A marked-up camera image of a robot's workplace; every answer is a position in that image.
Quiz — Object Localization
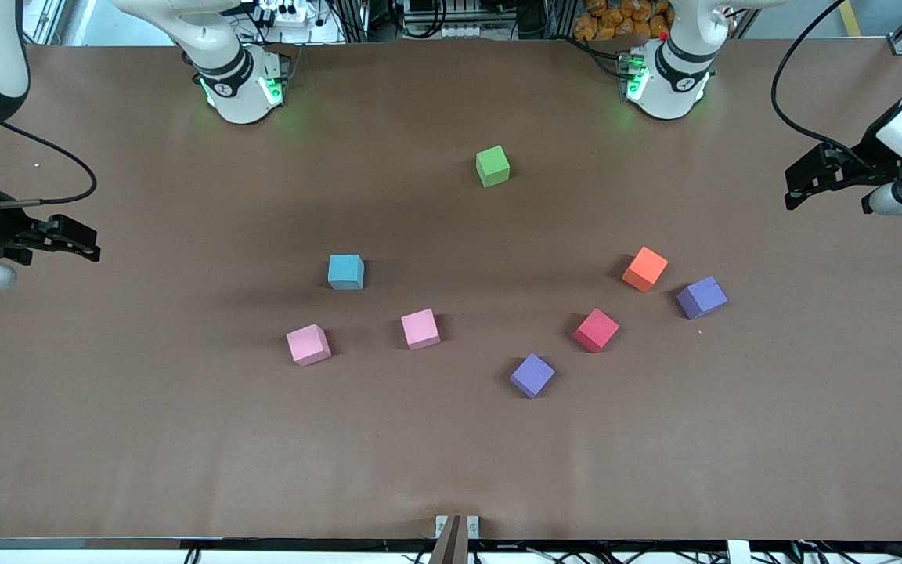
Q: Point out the orange bagged items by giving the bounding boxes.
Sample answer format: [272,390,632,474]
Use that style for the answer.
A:
[574,0,675,42]

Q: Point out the black base cable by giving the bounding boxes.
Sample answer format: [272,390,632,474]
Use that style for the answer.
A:
[572,35,628,79]

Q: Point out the white power strip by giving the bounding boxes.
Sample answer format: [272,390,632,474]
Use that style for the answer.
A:
[254,0,320,24]

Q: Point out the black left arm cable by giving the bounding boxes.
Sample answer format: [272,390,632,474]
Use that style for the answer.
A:
[770,0,871,154]

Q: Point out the purple foam block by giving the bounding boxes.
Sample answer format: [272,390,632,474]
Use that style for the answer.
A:
[676,276,729,320]
[510,352,556,400]

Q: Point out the blue foam block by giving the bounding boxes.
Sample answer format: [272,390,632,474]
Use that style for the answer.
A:
[327,254,366,291]

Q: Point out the grey upright frame post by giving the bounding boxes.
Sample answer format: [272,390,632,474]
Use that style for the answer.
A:
[24,0,68,45]

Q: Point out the pink foam block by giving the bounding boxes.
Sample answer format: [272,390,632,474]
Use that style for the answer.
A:
[286,324,333,367]
[400,308,442,351]

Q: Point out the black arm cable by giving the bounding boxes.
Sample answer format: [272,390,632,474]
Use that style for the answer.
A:
[0,121,99,209]
[770,0,871,154]

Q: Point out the green foam block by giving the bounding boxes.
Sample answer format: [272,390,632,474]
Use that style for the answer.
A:
[475,145,511,188]

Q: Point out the small metal bracket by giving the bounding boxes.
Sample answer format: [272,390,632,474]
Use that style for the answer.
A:
[435,515,481,540]

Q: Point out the orange foam block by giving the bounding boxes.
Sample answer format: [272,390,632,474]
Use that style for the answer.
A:
[621,246,669,294]

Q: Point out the equipment rack with cables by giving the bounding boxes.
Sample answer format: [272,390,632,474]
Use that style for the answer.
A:
[400,0,522,40]

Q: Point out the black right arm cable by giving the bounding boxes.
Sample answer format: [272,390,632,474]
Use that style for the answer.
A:
[0,121,99,209]

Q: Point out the red foam block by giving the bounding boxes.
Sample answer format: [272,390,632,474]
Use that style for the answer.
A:
[572,307,621,353]

